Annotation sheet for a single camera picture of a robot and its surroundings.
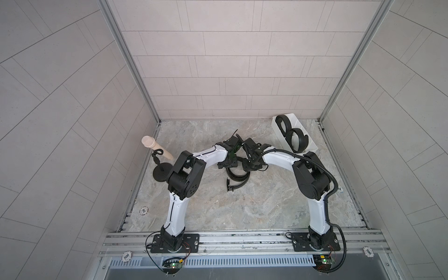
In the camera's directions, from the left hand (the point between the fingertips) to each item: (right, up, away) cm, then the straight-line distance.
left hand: (233, 163), depth 99 cm
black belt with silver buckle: (+36, +14, -10) cm, 40 cm away
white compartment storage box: (+44, +10, -3) cm, 45 cm away
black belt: (+4, -6, -11) cm, 13 cm away
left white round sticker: (-43, -31, -31) cm, 61 cm away
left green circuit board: (-24, -33, -33) cm, 53 cm away
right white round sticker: (+54, -31, -29) cm, 69 cm away
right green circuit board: (+36, -34, -31) cm, 58 cm away
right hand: (+7, -2, -2) cm, 7 cm away
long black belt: (+30, +27, +3) cm, 40 cm away
